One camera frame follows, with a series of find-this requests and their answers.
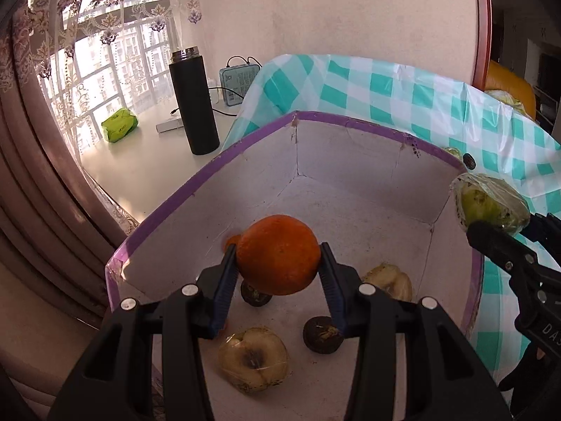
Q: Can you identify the black cable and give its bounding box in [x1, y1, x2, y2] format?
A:
[169, 54, 264, 118]

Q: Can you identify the black thermos bottle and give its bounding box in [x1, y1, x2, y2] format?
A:
[169, 47, 219, 156]

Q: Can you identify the green apple half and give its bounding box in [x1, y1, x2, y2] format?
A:
[450, 173, 530, 236]

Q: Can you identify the floral lace curtain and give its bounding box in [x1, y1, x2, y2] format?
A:
[12, 0, 204, 111]

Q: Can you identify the orange tangerine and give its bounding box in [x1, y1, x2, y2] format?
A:
[223, 234, 242, 253]
[236, 215, 322, 295]

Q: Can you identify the brown drape curtain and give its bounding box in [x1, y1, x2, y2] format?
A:
[1, 0, 126, 420]

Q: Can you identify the white power bank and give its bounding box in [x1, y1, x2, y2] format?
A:
[156, 117, 183, 134]

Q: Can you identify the wrapped green fruit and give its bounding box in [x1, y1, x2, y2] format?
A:
[444, 147, 463, 162]

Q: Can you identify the brown apple half in box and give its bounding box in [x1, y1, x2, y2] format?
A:
[218, 327, 290, 394]

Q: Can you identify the red brown door frame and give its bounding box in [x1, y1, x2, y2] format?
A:
[472, 0, 493, 90]

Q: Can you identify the dark mangosteen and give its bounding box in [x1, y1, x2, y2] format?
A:
[241, 279, 272, 307]
[302, 316, 344, 354]

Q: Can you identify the teal white checkered tablecloth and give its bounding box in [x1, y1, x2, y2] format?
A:
[221, 53, 561, 387]

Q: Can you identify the purple white cardboard box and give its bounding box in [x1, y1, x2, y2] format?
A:
[106, 112, 483, 420]

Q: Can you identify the yellow leather chair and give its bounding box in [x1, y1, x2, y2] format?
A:
[484, 60, 536, 120]

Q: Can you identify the teal small radio box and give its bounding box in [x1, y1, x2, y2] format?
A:
[219, 64, 261, 107]

